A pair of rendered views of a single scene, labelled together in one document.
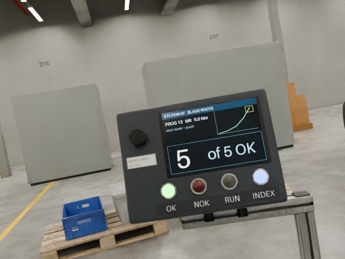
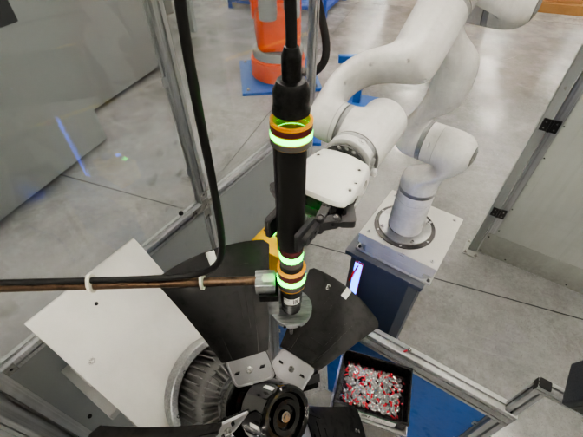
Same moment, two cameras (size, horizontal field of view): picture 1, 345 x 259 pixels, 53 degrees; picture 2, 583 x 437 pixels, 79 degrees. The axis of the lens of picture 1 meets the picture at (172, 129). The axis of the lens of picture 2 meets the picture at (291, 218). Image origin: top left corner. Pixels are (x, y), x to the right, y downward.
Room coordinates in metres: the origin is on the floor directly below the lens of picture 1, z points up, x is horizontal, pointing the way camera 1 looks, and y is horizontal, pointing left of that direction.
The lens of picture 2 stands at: (1.20, -0.62, 1.99)
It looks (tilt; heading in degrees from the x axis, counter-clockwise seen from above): 46 degrees down; 208
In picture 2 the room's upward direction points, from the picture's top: straight up
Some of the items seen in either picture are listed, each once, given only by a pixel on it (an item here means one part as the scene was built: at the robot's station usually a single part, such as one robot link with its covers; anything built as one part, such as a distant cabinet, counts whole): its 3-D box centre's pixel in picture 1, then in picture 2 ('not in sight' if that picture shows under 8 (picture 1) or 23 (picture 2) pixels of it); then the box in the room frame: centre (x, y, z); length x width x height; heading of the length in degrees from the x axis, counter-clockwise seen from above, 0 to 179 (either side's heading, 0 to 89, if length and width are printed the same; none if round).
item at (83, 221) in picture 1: (84, 216); not in sight; (3.51, 1.05, 0.25); 0.60 x 0.41 x 0.22; 15
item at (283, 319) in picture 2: not in sight; (284, 294); (0.93, -0.78, 1.49); 0.09 x 0.07 x 0.10; 120
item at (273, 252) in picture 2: not in sight; (277, 252); (0.54, -1.03, 1.02); 0.16 x 0.10 x 0.11; 85
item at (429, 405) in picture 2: not in sight; (357, 378); (0.57, -0.64, 0.45); 0.82 x 0.02 x 0.66; 85
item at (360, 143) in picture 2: not in sight; (350, 160); (0.76, -0.75, 1.65); 0.09 x 0.03 x 0.08; 85
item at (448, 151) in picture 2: not in sight; (437, 163); (0.22, -0.64, 1.33); 0.19 x 0.12 x 0.24; 81
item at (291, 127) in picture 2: not in sight; (291, 131); (0.92, -0.77, 1.79); 0.04 x 0.04 x 0.03
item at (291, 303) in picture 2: not in sight; (291, 229); (0.92, -0.77, 1.65); 0.04 x 0.04 x 0.46
